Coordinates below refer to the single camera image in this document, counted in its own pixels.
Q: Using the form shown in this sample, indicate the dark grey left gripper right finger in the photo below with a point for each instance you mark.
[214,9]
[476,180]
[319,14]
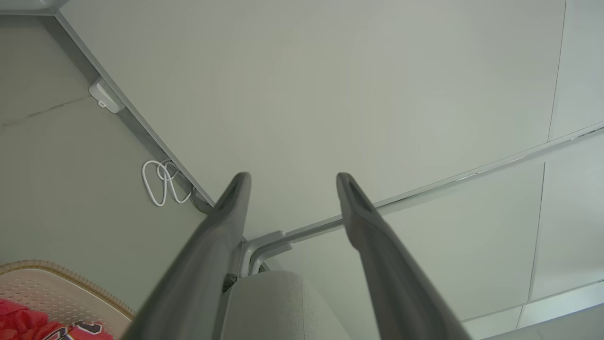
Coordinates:
[396,283]

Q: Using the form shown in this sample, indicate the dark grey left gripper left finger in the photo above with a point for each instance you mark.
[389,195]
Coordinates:
[198,264]

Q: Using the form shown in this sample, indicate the red jersey with letter print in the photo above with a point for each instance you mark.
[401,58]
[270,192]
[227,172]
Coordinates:
[23,323]

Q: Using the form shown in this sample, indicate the grey partition panel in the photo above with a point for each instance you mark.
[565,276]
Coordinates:
[472,245]

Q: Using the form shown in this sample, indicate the grey fabric sofa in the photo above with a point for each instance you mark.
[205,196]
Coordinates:
[273,307]

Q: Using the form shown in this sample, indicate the black caster wheel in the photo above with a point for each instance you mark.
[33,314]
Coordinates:
[230,282]

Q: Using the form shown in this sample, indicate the grey partition foot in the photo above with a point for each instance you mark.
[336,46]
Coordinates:
[247,245]
[264,252]

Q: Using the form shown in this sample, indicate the cream perforated laundry basket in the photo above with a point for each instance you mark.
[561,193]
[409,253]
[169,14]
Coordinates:
[52,288]

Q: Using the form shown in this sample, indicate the white box on floor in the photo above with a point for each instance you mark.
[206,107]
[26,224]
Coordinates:
[106,97]

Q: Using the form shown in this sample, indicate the large white partition panel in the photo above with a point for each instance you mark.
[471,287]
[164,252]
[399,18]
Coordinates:
[330,85]

